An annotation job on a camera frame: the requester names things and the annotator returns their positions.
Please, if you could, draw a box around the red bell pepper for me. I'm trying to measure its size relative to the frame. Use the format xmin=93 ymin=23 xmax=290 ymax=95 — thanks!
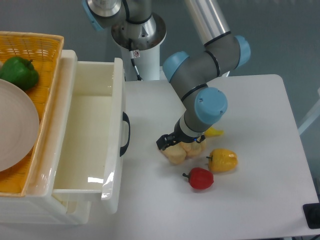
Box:
xmin=182 ymin=167 xmax=214 ymax=190

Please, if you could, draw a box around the yellow banana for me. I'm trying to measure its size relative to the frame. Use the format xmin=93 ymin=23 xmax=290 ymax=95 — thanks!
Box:
xmin=204 ymin=127 xmax=224 ymax=138

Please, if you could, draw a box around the round bread roll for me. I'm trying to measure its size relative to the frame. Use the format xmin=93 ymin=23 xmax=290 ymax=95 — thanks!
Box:
xmin=180 ymin=140 xmax=207 ymax=158

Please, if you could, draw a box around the beige round plate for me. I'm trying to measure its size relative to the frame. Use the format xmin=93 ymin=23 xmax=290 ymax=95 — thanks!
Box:
xmin=0 ymin=80 xmax=40 ymax=171

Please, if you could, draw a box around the white open drawer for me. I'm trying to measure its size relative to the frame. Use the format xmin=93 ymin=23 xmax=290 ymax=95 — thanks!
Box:
xmin=53 ymin=58 xmax=126 ymax=214

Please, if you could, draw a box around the rectangular square bread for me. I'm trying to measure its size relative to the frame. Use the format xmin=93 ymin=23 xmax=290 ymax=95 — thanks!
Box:
xmin=160 ymin=144 xmax=187 ymax=165

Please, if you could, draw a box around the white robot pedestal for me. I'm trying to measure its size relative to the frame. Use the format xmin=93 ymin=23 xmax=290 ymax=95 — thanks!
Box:
xmin=111 ymin=13 xmax=167 ymax=82

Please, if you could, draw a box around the yellow bell pepper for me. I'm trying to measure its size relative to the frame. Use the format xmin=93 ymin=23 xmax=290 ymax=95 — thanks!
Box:
xmin=206 ymin=148 xmax=238 ymax=173

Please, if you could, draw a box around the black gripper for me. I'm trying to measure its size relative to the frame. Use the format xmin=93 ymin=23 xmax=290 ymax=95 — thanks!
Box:
xmin=156 ymin=124 xmax=206 ymax=151

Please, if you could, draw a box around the green bell pepper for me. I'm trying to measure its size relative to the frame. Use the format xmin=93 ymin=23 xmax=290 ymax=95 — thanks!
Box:
xmin=0 ymin=56 xmax=40 ymax=91

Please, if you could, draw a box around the black device at edge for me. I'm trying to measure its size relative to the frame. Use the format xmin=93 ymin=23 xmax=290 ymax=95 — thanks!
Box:
xmin=302 ymin=202 xmax=320 ymax=229

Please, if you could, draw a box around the white plastic drawer cabinet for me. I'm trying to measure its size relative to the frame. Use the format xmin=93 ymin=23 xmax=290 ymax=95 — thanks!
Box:
xmin=0 ymin=50 xmax=91 ymax=225

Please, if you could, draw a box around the orange woven basket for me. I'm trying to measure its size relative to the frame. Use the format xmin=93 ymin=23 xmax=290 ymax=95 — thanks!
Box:
xmin=0 ymin=31 xmax=64 ymax=198

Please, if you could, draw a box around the black drawer handle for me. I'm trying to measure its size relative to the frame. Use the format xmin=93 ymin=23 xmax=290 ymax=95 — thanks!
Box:
xmin=119 ymin=111 xmax=131 ymax=157

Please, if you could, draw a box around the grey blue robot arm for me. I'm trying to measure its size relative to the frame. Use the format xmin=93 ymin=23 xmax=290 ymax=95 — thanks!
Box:
xmin=82 ymin=0 xmax=251 ymax=150

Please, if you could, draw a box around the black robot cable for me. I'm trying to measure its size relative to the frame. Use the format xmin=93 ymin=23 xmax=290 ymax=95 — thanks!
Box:
xmin=127 ymin=38 xmax=144 ymax=81

